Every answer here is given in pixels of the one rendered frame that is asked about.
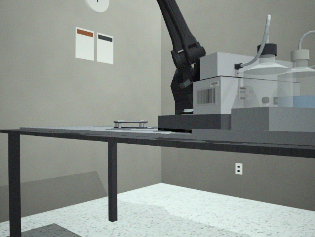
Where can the white bottle with cap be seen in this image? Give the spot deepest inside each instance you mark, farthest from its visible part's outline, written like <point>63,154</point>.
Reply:
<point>303,80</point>

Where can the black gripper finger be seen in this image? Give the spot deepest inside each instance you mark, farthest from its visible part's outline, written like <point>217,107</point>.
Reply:
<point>189,98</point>

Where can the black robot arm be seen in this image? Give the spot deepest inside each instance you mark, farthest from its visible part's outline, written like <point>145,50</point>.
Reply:
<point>182,39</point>

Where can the clear plastic bottle with black cap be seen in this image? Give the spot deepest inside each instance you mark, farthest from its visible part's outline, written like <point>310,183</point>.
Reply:
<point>268,83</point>

